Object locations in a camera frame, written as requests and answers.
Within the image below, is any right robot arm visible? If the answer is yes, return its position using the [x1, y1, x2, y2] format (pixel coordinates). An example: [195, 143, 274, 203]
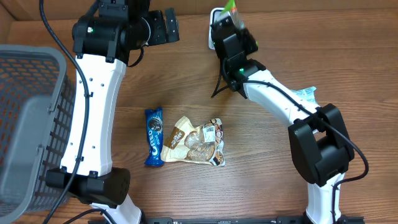
[209, 17, 354, 223]

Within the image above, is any white barcode scanner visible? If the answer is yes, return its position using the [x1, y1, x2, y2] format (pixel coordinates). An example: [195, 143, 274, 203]
[208, 7, 224, 50]

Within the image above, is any blue oreo cookie pack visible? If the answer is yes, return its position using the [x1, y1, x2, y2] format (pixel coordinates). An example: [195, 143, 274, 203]
[145, 108, 164, 167]

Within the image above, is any green haribo gummy bag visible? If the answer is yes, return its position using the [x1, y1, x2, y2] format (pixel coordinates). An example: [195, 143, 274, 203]
[217, 0, 245, 30]

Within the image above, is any grey plastic mesh basket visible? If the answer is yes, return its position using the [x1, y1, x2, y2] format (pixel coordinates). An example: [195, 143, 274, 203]
[1, 44, 75, 223]

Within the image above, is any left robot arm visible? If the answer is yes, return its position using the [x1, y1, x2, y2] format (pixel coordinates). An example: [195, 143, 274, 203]
[45, 0, 179, 223]

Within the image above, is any brown cookie snack bag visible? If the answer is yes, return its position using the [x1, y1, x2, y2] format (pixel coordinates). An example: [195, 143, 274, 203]
[160, 116, 225, 166]

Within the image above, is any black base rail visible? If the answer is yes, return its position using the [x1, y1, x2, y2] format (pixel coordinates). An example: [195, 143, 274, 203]
[88, 215, 365, 224]

